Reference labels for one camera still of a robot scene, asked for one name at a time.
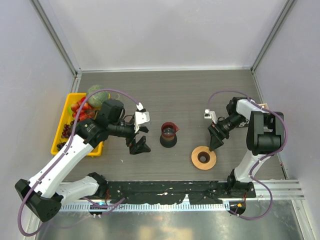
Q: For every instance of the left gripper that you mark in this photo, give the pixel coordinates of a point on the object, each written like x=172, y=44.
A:
x=140, y=146

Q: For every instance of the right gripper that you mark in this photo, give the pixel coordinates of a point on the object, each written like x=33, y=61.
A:
x=215, y=130

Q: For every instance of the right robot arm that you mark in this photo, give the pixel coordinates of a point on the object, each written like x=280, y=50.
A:
x=265, y=137

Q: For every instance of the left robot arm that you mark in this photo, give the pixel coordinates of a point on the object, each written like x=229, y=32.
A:
x=44, y=194

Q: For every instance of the dark red coffee server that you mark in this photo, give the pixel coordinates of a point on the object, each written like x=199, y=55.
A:
x=168, y=137

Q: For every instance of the orange coffee filter box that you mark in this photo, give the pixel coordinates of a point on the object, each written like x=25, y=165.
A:
x=264, y=106

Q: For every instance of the green netted melon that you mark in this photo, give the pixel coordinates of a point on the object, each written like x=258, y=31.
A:
x=97, y=99

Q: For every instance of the purple grape bunch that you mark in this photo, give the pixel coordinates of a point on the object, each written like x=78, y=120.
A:
x=66, y=133

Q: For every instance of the yellow plastic tray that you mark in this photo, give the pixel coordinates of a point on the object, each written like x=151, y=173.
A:
x=70, y=110

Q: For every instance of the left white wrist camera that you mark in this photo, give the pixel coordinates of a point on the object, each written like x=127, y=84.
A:
x=141, y=117

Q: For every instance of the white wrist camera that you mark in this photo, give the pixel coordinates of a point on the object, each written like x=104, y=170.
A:
x=208, y=114
x=141, y=117

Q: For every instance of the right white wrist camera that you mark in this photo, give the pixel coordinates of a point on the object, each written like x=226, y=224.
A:
x=208, y=114

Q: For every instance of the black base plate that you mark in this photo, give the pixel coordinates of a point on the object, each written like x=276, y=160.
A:
x=174, y=192

